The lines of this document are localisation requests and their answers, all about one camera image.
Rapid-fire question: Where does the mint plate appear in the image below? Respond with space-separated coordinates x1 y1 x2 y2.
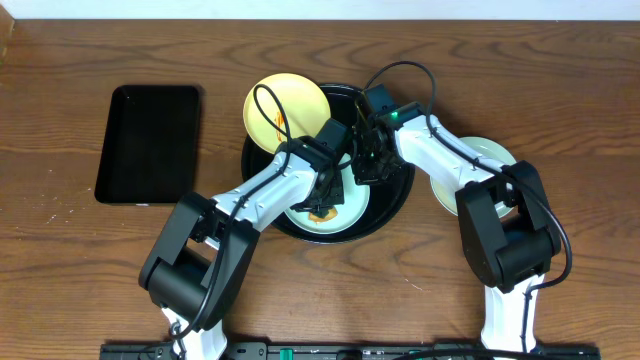
285 166 371 235
430 136 516 215

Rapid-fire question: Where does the yellow plate with sauce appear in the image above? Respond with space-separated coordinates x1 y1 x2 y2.
243 73 331 154

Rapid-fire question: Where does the yellow green scrub sponge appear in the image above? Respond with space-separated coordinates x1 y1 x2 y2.
308 207 338 223

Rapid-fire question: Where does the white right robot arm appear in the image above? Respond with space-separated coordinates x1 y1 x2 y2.
355 110 567 352

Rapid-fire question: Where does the black round tray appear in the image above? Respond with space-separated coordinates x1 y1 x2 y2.
241 83 415 244

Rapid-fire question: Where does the mint plate front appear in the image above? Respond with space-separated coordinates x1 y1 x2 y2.
430 136 516 215

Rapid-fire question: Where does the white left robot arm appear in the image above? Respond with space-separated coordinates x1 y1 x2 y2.
139 136 350 359

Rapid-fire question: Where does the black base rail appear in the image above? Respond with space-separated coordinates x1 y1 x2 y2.
98 341 601 360

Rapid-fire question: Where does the mint plate back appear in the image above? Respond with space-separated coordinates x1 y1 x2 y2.
285 166 371 235

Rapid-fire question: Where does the black rectangular tray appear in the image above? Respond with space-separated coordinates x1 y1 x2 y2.
94 84 202 204

